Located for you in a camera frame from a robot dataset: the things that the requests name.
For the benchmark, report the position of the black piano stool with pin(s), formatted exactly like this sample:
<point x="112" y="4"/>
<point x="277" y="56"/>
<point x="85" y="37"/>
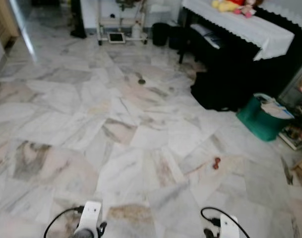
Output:
<point x="220" y="91"/>

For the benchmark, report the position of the long white lace cloth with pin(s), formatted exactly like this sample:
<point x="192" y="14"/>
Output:
<point x="250" y="27"/>

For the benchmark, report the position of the black round bin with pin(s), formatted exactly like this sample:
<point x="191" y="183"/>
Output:
<point x="160" y="33"/>

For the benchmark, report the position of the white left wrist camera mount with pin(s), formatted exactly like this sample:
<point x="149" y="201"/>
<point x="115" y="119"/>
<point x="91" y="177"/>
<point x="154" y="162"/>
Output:
<point x="91" y="213"/>

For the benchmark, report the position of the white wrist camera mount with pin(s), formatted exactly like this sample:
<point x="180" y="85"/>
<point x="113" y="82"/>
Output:
<point x="229" y="227"/>
<point x="91" y="213"/>

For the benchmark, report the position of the white wheeled cart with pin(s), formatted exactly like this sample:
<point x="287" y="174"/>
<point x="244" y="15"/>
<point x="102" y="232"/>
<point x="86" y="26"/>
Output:
<point x="122" y="19"/>

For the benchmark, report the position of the yellow plush toy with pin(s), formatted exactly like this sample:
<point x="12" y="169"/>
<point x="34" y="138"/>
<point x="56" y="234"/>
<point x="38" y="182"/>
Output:
<point x="225" y="5"/>

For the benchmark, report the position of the white book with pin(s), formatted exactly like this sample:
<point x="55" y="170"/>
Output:
<point x="208" y="34"/>

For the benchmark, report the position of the brown wooden door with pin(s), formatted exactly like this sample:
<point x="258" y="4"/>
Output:
<point x="3" y="22"/>

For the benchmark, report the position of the glass display shelf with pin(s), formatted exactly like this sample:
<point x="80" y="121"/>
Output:
<point x="298" y="116"/>

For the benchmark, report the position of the black stand base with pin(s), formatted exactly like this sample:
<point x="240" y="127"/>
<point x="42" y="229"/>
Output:
<point x="77" y="20"/>

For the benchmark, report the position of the small red floor object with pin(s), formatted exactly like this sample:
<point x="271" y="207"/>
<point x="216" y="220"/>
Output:
<point x="216" y="163"/>

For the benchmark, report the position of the small dark floor object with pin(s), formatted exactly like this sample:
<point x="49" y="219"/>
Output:
<point x="141" y="80"/>

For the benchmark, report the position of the short white lace cloth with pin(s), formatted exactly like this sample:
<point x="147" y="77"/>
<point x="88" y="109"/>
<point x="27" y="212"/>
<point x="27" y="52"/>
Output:
<point x="289" y="10"/>

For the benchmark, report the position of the black upright piano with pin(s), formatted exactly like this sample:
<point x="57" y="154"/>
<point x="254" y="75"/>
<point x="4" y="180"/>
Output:
<point x="270" y="69"/>

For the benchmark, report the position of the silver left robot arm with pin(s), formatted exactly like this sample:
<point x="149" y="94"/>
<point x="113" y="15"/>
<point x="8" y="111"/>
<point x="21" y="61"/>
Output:
<point x="84" y="233"/>

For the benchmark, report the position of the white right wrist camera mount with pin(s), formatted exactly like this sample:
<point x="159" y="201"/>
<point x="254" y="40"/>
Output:
<point x="229" y="227"/>

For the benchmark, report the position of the red pink plush doll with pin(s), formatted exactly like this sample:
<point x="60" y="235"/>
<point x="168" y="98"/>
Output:
<point x="247" y="9"/>

